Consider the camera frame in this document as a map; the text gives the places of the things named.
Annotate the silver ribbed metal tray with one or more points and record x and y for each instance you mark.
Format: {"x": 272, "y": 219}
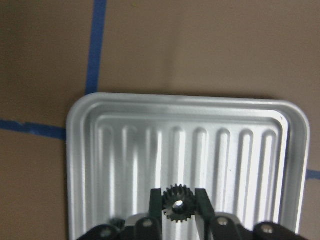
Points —
{"x": 250, "y": 155}

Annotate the black bearing gear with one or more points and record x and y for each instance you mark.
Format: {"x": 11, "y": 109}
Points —
{"x": 118, "y": 222}
{"x": 178, "y": 203}

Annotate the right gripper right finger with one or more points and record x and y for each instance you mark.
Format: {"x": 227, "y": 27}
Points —
{"x": 204, "y": 208}

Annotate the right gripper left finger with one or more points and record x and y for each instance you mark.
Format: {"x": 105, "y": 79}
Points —
{"x": 156, "y": 204}

